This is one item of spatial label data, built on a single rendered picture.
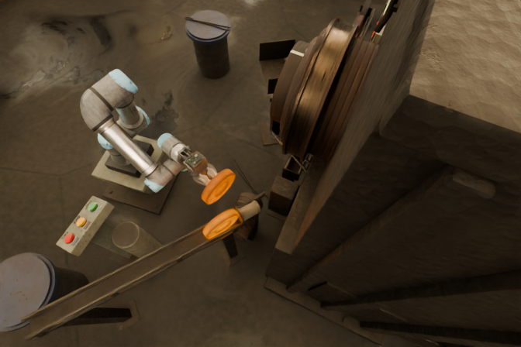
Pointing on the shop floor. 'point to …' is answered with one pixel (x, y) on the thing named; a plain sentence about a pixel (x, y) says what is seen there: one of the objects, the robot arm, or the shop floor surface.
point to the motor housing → (247, 219)
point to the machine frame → (422, 173)
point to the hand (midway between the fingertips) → (218, 184)
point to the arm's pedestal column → (147, 200)
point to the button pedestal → (94, 232)
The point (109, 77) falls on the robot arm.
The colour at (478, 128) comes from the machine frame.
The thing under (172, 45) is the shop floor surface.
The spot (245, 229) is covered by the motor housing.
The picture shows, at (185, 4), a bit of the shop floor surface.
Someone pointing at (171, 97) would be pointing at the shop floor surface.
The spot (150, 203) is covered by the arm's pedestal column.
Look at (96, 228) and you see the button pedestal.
